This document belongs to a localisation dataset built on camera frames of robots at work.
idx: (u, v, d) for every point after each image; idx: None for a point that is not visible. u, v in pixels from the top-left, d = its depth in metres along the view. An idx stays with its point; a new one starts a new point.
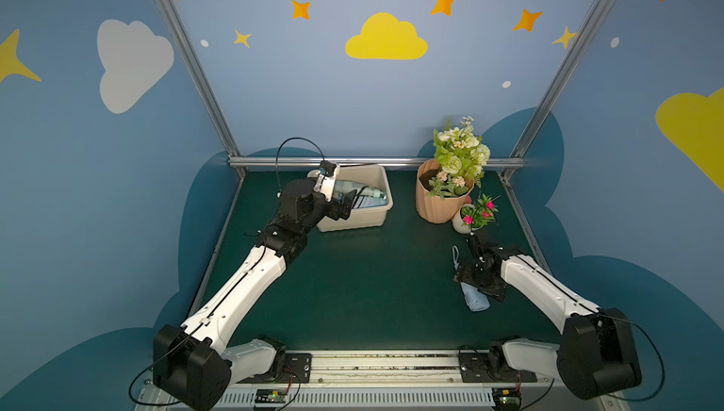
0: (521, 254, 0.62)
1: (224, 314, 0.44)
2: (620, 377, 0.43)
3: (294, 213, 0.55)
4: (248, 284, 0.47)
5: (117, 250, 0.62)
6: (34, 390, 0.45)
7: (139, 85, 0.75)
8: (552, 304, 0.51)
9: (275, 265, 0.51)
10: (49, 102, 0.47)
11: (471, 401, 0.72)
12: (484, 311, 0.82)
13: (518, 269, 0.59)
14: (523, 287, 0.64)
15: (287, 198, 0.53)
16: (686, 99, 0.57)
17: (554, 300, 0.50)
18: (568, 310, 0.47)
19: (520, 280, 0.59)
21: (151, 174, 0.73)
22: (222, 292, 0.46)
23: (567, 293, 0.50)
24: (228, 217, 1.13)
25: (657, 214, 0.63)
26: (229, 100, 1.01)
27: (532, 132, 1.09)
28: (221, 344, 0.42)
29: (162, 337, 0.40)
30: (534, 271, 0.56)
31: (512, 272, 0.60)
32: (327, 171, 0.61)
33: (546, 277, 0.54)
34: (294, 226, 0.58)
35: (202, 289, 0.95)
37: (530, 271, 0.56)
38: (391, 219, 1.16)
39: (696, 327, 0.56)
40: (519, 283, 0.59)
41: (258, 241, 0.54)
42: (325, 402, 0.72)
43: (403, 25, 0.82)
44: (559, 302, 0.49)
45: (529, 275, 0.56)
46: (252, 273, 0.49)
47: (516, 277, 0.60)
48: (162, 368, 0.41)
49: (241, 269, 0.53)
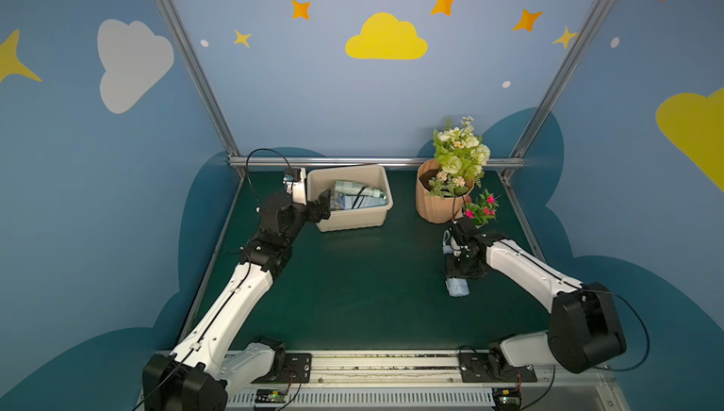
0: (504, 238, 0.63)
1: (215, 337, 0.43)
2: (607, 349, 0.44)
3: (275, 226, 0.55)
4: (236, 303, 0.47)
5: (116, 250, 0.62)
6: (35, 390, 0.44)
7: (139, 85, 0.75)
8: (538, 285, 0.52)
9: (262, 280, 0.51)
10: (50, 102, 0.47)
11: (471, 401, 0.72)
12: (464, 304, 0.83)
13: (500, 251, 0.60)
14: (508, 271, 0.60)
15: (266, 213, 0.53)
16: (686, 100, 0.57)
17: (539, 280, 0.52)
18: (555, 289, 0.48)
19: (504, 264, 0.60)
21: (151, 173, 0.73)
22: (209, 314, 0.45)
23: (551, 272, 0.51)
24: (228, 217, 1.13)
25: (658, 215, 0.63)
26: (229, 100, 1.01)
27: (532, 131, 1.08)
28: (214, 368, 0.41)
29: (152, 367, 0.39)
30: (518, 254, 0.58)
31: (497, 257, 0.61)
32: (294, 176, 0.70)
33: (529, 258, 0.56)
34: (278, 239, 0.58)
35: (202, 289, 0.95)
37: (517, 255, 0.57)
38: (391, 219, 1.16)
39: (696, 328, 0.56)
40: (504, 267, 0.60)
41: (241, 258, 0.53)
42: (325, 402, 0.72)
43: (403, 25, 0.82)
44: (545, 281, 0.50)
45: (513, 257, 0.57)
46: (239, 292, 0.48)
47: (501, 262, 0.61)
48: (154, 402, 0.40)
49: (227, 288, 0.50)
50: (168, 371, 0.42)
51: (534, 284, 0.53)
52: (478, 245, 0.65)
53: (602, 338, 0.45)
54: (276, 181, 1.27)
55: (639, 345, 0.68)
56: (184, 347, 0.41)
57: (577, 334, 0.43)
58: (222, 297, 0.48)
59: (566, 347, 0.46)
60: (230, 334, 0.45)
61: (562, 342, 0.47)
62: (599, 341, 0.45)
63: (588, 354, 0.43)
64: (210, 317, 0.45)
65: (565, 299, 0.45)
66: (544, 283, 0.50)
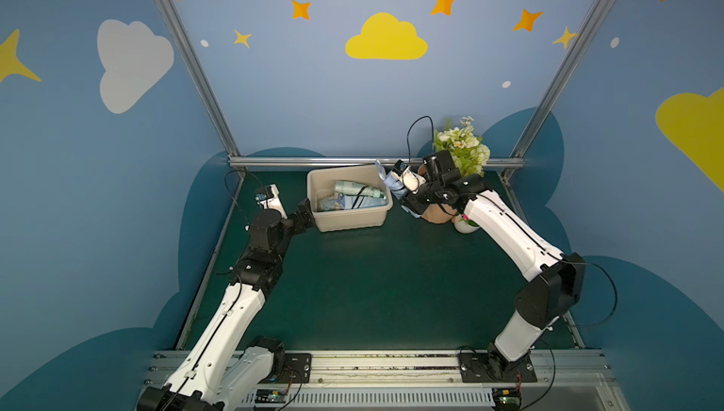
0: (487, 191, 0.57)
1: (210, 362, 0.43)
2: (566, 306, 0.50)
3: (265, 243, 0.55)
4: (229, 325, 0.47)
5: (116, 250, 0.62)
6: (35, 390, 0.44)
7: (139, 85, 0.75)
8: (520, 254, 0.51)
9: (255, 300, 0.51)
10: (50, 103, 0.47)
11: (471, 401, 0.72)
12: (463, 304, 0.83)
13: (485, 208, 0.55)
14: (487, 229, 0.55)
15: (255, 230, 0.53)
16: (686, 99, 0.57)
17: (523, 249, 0.50)
18: (537, 261, 0.48)
19: (486, 222, 0.56)
21: (151, 173, 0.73)
22: (204, 337, 0.45)
23: (536, 240, 0.50)
24: (229, 217, 1.13)
25: (657, 214, 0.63)
26: (229, 100, 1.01)
27: (532, 132, 1.09)
28: (211, 395, 0.41)
29: (146, 400, 0.38)
30: (502, 213, 0.54)
31: (478, 213, 0.57)
32: (267, 193, 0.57)
33: (515, 221, 0.53)
34: (268, 256, 0.58)
35: (202, 289, 0.95)
37: (501, 215, 0.54)
38: (391, 219, 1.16)
39: (696, 328, 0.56)
40: (485, 224, 0.57)
41: (233, 279, 0.53)
42: (326, 402, 0.72)
43: (403, 25, 0.82)
44: (529, 251, 0.49)
45: (498, 219, 0.53)
46: (232, 315, 0.48)
47: (482, 220, 0.57)
48: None
49: (219, 311, 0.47)
50: (164, 402, 0.42)
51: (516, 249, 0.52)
52: (457, 195, 0.59)
53: (566, 301, 0.50)
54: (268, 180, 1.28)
55: (638, 345, 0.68)
56: (178, 376, 0.41)
57: (550, 304, 0.47)
58: (214, 321, 0.47)
59: (531, 308, 0.51)
60: (226, 355, 0.45)
61: (528, 304, 0.51)
62: (563, 303, 0.49)
63: (551, 316, 0.49)
64: (205, 341, 0.45)
65: (550, 275, 0.45)
66: (526, 252, 0.50)
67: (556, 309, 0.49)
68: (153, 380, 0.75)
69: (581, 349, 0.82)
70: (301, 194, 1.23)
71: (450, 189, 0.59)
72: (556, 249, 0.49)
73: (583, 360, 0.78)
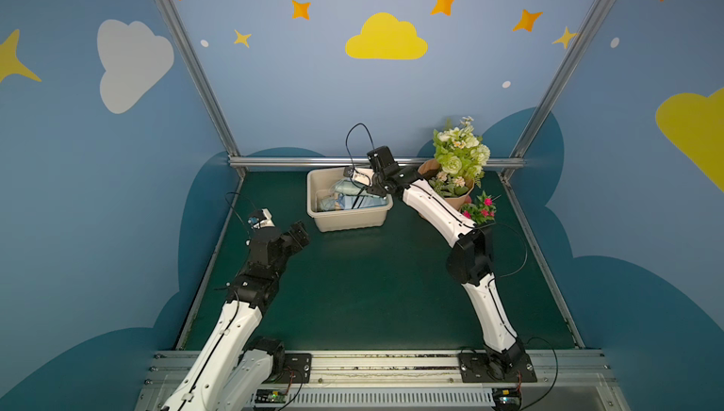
0: (419, 180, 0.69)
1: (207, 383, 0.43)
2: (483, 264, 0.63)
3: (265, 258, 0.57)
4: (225, 345, 0.47)
5: (116, 250, 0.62)
6: (35, 390, 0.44)
7: (139, 86, 0.74)
8: (445, 226, 0.64)
9: (251, 318, 0.51)
10: (49, 102, 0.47)
11: (471, 401, 0.72)
12: (463, 304, 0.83)
13: (417, 194, 0.67)
14: (419, 209, 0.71)
15: (255, 244, 0.55)
16: (685, 100, 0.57)
17: (446, 222, 0.63)
18: (456, 231, 0.60)
19: (419, 205, 0.69)
21: (151, 173, 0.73)
22: (200, 360, 0.45)
23: (455, 215, 0.63)
24: (228, 217, 1.13)
25: (657, 214, 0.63)
26: (229, 100, 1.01)
27: (532, 132, 1.09)
28: None
29: None
30: (430, 197, 0.66)
31: (412, 199, 0.69)
32: (259, 216, 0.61)
33: (438, 202, 0.65)
34: (265, 272, 0.59)
35: (202, 289, 0.95)
37: (427, 197, 0.66)
38: (391, 220, 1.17)
39: (696, 328, 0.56)
40: (418, 206, 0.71)
41: (229, 297, 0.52)
42: (325, 402, 0.72)
43: (403, 25, 0.82)
44: (450, 223, 0.62)
45: (426, 202, 0.66)
46: (229, 334, 0.48)
47: (417, 204, 0.69)
48: None
49: (216, 330, 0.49)
50: None
51: (440, 223, 0.65)
52: (395, 187, 0.70)
53: (482, 259, 0.63)
54: (268, 181, 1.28)
55: (637, 345, 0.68)
56: (176, 399, 0.41)
57: (467, 263, 0.59)
58: (211, 341, 0.47)
59: (458, 271, 0.64)
60: (224, 376, 0.45)
61: (456, 268, 0.64)
62: (479, 261, 0.62)
63: (472, 272, 0.61)
64: (202, 362, 0.45)
65: (463, 242, 0.58)
66: (448, 224, 0.62)
67: (475, 267, 0.62)
68: (153, 380, 0.75)
69: (581, 349, 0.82)
70: (300, 194, 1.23)
71: (390, 182, 0.71)
72: (469, 221, 0.62)
73: (583, 360, 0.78)
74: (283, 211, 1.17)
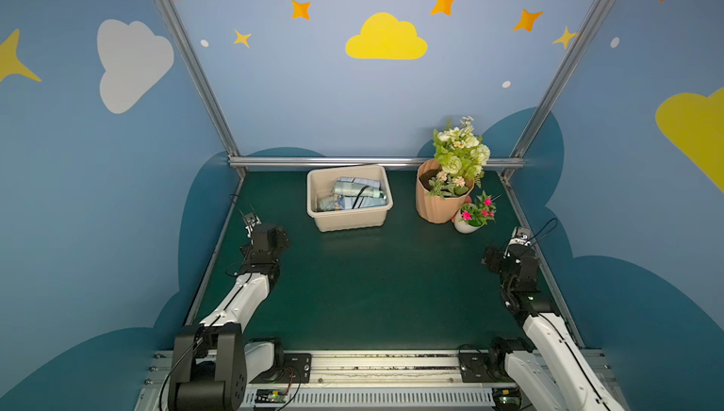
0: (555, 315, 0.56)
1: (237, 308, 0.49)
2: None
3: (265, 245, 0.68)
4: (248, 291, 0.55)
5: (116, 250, 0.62)
6: (33, 392, 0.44)
7: (139, 86, 0.74)
8: (570, 389, 0.47)
9: (262, 286, 0.59)
10: (49, 102, 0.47)
11: (471, 401, 0.72)
12: (463, 305, 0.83)
13: (540, 325, 0.55)
14: (545, 354, 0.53)
15: (256, 234, 0.66)
16: (686, 99, 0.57)
17: (575, 386, 0.46)
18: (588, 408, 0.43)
19: (543, 345, 0.55)
21: (150, 174, 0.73)
22: (227, 298, 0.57)
23: (595, 385, 0.45)
24: (228, 217, 1.13)
25: (658, 214, 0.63)
26: (229, 100, 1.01)
27: (532, 132, 1.09)
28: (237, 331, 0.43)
29: (184, 336, 0.43)
30: (562, 341, 0.52)
31: (536, 332, 0.56)
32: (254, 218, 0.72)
33: (574, 353, 0.50)
34: (267, 256, 0.69)
35: (202, 289, 0.95)
37: (557, 339, 0.52)
38: (391, 219, 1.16)
39: (697, 328, 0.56)
40: (543, 349, 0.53)
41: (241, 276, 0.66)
42: (325, 402, 0.72)
43: (403, 25, 0.82)
44: (580, 390, 0.45)
45: (553, 343, 0.52)
46: (248, 286, 0.56)
47: (539, 339, 0.56)
48: (185, 368, 0.42)
49: (237, 286, 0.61)
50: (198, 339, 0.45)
51: (566, 383, 0.48)
52: (518, 307, 0.60)
53: None
54: (269, 180, 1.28)
55: (637, 345, 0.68)
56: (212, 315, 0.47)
57: None
58: (235, 289, 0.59)
59: None
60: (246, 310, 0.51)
61: None
62: None
63: None
64: (228, 300, 0.52)
65: None
66: (576, 389, 0.46)
67: None
68: (153, 380, 0.75)
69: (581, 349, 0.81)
70: (300, 193, 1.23)
71: (514, 298, 0.61)
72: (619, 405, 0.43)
73: None
74: (283, 211, 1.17)
